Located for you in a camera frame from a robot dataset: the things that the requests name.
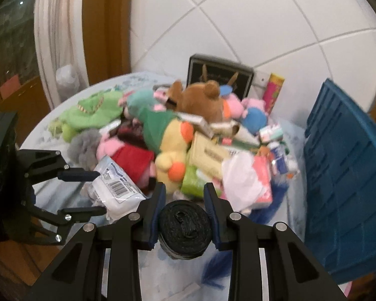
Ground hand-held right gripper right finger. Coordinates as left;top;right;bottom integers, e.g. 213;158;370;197
204;182;348;301

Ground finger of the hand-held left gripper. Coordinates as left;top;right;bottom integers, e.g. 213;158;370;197
17;149;101;189
28;205;108;247

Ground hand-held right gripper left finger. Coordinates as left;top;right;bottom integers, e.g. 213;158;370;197
25;182;166;301

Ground black trash bag roll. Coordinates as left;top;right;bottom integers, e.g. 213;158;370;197
158;199;214;261

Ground white barcode plastic packet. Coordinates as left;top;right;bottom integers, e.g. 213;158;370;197
89;155;148;221

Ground white plastic bag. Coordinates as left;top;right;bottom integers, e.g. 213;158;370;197
222;153;271;211

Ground pig plush with red dress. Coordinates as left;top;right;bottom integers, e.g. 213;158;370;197
97;132;158;190

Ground blue plastic crate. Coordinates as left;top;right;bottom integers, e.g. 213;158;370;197
303;78;376;284

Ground grey plush toy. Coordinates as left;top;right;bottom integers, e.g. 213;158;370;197
67;130;103;170

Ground green wet wipes pack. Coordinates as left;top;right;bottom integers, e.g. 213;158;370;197
179;166;222;200

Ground small green cloth item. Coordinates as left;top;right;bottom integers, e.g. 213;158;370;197
48;117;64;137

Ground pink tissue pack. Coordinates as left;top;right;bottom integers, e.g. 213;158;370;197
252;156;274;203

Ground green plush toy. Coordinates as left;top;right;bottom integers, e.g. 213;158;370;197
62;91;126;139

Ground yellow cardboard box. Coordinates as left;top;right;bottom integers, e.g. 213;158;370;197
187;131;230;180

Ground dark knitted cloth red stars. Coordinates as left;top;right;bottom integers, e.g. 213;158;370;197
117;122;146;146

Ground yellow duck plush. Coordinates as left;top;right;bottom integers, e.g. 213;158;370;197
142;110;195;183

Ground small blue white box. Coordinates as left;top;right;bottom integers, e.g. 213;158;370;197
270;144;290;175

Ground clear plastic bottle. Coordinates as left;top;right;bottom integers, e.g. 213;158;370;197
55;65;81;101

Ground pig plush with teal dress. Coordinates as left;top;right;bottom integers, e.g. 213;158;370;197
118;89;166;120

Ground long white box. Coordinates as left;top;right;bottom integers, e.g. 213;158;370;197
175;113;213;137

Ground small teal white box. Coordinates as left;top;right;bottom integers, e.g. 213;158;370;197
259;125;283;142

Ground pig plush with blue dress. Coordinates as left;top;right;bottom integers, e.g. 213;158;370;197
239;98;269;134

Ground small pink pig plush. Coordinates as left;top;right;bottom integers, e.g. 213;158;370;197
222;96;245;118

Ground brown teddy bear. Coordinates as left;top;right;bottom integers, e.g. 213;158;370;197
164;80;242;132

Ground colourful cardboard tube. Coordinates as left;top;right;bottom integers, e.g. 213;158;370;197
262;73;286;114

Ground black framed box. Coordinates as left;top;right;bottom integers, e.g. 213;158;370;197
187;54;255;101

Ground white curtain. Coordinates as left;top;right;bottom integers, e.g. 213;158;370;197
34;0;86;109

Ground white wall socket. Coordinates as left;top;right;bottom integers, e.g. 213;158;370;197
253;71;270;86

